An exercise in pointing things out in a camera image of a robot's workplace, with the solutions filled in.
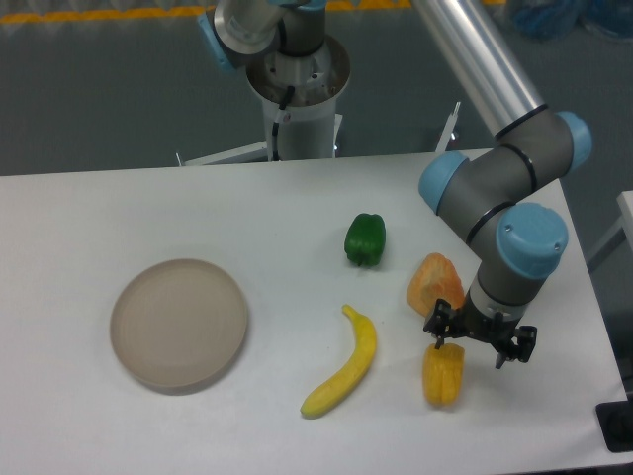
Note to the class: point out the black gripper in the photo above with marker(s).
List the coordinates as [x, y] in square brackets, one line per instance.
[511, 343]

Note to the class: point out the yellow bell pepper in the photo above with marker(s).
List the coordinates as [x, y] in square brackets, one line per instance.
[442, 373]

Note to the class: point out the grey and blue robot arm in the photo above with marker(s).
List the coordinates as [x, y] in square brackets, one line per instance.
[484, 201]

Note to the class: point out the green bell pepper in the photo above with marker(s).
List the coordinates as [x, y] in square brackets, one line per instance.
[365, 240]

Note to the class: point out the yellow banana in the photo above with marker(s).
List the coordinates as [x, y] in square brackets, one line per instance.
[334, 390]

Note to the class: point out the black device at table edge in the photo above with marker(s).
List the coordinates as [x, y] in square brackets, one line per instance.
[615, 421]

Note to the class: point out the beige round plate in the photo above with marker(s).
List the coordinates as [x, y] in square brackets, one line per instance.
[179, 326]

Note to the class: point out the blue plastic bags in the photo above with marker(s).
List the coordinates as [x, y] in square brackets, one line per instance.
[553, 20]

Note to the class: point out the white metal frame bracket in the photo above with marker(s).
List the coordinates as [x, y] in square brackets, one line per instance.
[448, 132]

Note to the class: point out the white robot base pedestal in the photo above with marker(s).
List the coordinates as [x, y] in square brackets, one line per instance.
[299, 97]

